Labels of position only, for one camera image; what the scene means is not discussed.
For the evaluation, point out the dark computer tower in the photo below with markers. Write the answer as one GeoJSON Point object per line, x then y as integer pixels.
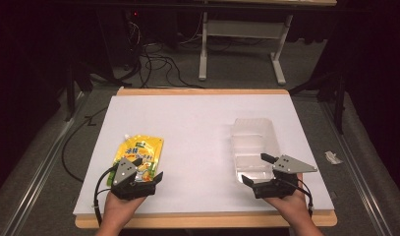
{"type": "Point", "coordinates": [135, 32]}

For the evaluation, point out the white table cover sheet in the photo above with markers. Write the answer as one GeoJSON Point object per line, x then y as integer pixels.
{"type": "Point", "coordinates": [194, 137]}

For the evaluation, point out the crumpled white paper scrap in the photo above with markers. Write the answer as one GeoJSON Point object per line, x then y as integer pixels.
{"type": "Point", "coordinates": [332, 157]}

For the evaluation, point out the white metal desk frame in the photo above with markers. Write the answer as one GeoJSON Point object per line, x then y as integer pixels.
{"type": "Point", "coordinates": [243, 29]}

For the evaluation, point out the metal floor rail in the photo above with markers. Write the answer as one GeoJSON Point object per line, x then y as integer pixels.
{"type": "Point", "coordinates": [368, 200]}
{"type": "Point", "coordinates": [43, 164]}

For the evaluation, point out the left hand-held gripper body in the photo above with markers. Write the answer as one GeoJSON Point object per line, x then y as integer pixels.
{"type": "Point", "coordinates": [124, 172]}

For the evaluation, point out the person's right hand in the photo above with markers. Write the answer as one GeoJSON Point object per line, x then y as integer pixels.
{"type": "Point", "coordinates": [293, 205]}

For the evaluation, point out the person's left hand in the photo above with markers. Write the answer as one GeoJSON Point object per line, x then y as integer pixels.
{"type": "Point", "coordinates": [119, 209]}

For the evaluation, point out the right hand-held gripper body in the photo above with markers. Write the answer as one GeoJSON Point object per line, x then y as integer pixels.
{"type": "Point", "coordinates": [294, 166]}

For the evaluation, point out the black metal stand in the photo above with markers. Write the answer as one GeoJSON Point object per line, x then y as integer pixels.
{"type": "Point", "coordinates": [339, 105]}
{"type": "Point", "coordinates": [69, 95]}

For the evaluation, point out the clear plastic tray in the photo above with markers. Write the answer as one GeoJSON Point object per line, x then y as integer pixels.
{"type": "Point", "coordinates": [253, 141]}

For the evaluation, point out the yellow spouted sauce pouch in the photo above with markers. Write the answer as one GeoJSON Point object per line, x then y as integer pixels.
{"type": "Point", "coordinates": [145, 147]}

